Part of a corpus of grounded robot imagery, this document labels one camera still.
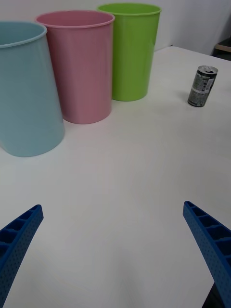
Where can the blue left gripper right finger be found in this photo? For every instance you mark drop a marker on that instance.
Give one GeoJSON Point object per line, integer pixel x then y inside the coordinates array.
{"type": "Point", "coordinates": [211, 240]}

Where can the pale blue plastic bin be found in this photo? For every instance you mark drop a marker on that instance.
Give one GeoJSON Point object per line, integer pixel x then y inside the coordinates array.
{"type": "Point", "coordinates": [26, 96]}

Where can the green plastic bin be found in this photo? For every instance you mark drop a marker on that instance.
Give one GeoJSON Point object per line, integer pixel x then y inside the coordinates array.
{"type": "Point", "coordinates": [132, 53]}

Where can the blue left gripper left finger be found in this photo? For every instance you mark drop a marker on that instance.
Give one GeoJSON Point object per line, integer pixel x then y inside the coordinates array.
{"type": "Point", "coordinates": [16, 243]}

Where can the black drink can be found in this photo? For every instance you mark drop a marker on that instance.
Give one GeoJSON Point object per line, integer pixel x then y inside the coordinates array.
{"type": "Point", "coordinates": [201, 89]}

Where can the pink plastic bin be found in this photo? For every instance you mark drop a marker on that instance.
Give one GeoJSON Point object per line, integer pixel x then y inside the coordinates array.
{"type": "Point", "coordinates": [84, 72]}

